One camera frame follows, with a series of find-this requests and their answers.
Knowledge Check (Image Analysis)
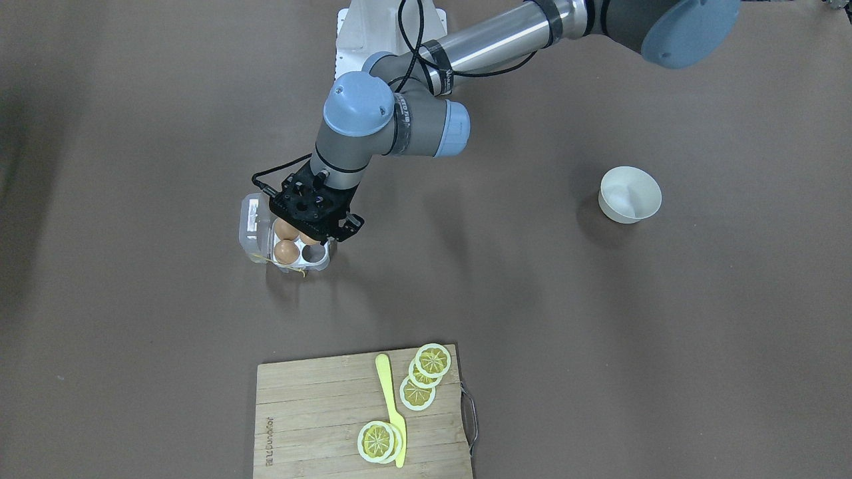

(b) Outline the lemon slice stack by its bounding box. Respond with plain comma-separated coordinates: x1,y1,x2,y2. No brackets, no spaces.
356,420,403,464

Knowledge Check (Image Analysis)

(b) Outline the brown egg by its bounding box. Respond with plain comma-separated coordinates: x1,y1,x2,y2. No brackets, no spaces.
273,240,301,265
273,218,300,241

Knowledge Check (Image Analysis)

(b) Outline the clear plastic egg carton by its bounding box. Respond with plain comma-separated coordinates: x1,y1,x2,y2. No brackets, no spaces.
238,193,331,273

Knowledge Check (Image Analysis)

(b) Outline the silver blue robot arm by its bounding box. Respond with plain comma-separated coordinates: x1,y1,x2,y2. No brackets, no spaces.
252,1,740,243

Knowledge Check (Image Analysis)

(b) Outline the yellow plastic knife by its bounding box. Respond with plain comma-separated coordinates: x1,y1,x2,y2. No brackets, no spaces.
375,353,407,469

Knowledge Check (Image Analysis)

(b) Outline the lemon slice top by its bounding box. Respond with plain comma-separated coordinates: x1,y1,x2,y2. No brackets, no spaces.
413,343,451,379

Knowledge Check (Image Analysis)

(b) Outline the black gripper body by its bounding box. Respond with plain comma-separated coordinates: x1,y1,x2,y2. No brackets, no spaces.
269,172,356,243

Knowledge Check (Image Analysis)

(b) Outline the white camera stand base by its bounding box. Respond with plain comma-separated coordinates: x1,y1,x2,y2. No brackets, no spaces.
334,1,448,79

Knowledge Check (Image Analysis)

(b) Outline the white bowl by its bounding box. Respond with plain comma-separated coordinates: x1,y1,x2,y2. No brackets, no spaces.
598,166,662,224

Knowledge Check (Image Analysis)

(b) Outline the lemon slice lower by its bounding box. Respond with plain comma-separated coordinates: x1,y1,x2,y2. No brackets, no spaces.
399,377,436,411

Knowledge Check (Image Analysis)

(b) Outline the brown egg rear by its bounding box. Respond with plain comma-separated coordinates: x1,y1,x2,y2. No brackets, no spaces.
273,218,300,241

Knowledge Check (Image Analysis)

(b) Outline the bamboo cutting board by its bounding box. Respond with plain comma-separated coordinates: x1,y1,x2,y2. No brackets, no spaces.
253,352,475,478

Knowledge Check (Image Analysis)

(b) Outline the lemon slice middle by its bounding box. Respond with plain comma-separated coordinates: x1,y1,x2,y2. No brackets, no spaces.
408,360,443,389

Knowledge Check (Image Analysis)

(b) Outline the brown egg front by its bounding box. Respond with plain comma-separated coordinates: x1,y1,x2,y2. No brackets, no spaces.
273,240,301,265

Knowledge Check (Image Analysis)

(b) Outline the brown egg carried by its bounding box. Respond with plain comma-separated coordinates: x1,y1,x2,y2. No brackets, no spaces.
298,232,322,245

